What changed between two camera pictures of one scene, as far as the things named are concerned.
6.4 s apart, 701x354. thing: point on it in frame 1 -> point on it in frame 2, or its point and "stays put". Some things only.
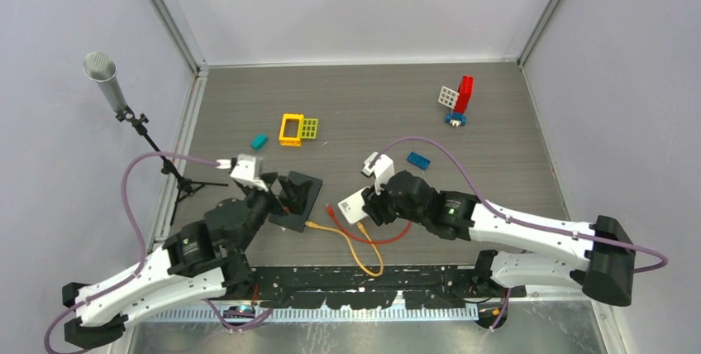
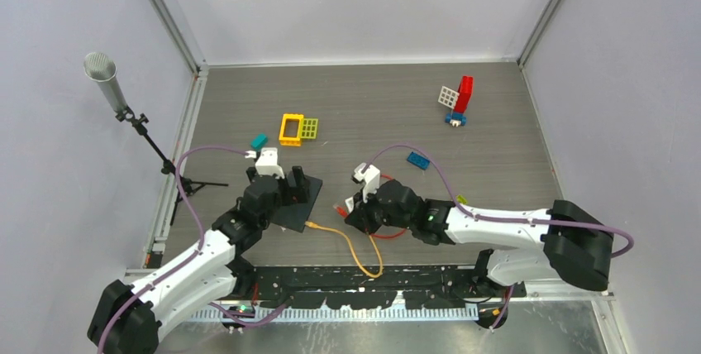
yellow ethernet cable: [360, 226] stays put
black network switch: [293, 221] stays put
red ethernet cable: [361, 240] -> [342, 211]
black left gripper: [298, 194] stays put
